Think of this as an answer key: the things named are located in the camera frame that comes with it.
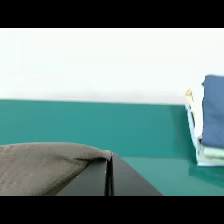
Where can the light blue garment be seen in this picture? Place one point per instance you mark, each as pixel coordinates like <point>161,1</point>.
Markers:
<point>192,123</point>

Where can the pale green garment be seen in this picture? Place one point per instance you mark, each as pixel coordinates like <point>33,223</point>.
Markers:
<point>211,155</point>

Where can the brown garment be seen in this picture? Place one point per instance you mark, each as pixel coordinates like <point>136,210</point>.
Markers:
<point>40,166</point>

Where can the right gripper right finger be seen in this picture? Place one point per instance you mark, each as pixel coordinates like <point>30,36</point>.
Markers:
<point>128,181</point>

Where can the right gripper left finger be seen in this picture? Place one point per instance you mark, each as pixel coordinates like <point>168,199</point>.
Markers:
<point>95,181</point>

